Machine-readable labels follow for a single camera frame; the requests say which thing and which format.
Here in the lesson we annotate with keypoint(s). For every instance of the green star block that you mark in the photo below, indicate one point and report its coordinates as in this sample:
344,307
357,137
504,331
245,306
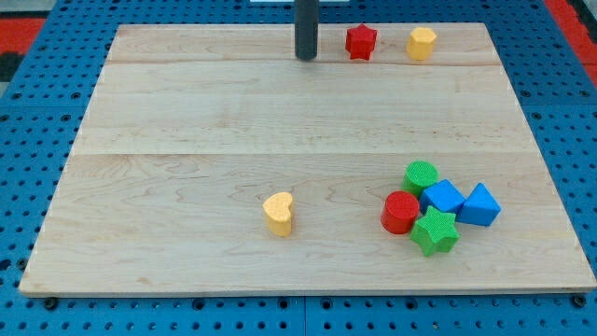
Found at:
435,232

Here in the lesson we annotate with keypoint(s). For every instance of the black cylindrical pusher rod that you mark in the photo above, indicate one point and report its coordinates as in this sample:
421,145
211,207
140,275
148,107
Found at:
306,29

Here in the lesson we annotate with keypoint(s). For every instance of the yellow heart block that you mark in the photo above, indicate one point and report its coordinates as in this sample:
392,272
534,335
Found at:
278,211

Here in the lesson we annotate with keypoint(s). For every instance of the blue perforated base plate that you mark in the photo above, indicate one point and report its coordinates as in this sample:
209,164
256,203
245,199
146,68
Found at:
47,97

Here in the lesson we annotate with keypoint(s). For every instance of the green cylinder block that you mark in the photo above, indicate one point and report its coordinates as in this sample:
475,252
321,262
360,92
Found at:
419,175

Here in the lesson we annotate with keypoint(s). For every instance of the light wooden board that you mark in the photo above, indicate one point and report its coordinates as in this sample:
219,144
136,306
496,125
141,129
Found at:
191,128

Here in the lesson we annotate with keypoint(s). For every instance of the red cylinder block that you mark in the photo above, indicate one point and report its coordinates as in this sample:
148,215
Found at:
399,212

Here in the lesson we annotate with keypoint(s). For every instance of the blue triangle block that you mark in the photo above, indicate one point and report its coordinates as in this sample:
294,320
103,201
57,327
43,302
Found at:
480,208

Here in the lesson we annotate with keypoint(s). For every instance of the yellow hexagon block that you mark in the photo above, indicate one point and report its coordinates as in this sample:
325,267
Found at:
421,43

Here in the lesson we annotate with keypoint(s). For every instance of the blue cube block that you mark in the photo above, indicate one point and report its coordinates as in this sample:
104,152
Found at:
443,196

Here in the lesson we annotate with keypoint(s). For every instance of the red star block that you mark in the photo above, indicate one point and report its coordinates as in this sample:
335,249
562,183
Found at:
360,42

